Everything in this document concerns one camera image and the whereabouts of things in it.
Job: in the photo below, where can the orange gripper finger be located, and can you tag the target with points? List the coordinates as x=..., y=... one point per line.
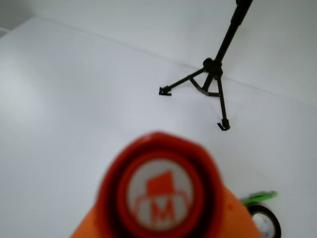
x=224, y=217

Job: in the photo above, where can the red capped marker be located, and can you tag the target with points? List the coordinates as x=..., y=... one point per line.
x=161, y=180

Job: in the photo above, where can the large black tape roll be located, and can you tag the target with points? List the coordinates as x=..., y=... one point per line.
x=266, y=221

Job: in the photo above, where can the green mechanical pencil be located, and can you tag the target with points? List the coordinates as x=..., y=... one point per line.
x=258, y=197

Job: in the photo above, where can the black camera tripod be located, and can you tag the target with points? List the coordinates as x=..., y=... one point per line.
x=212, y=86

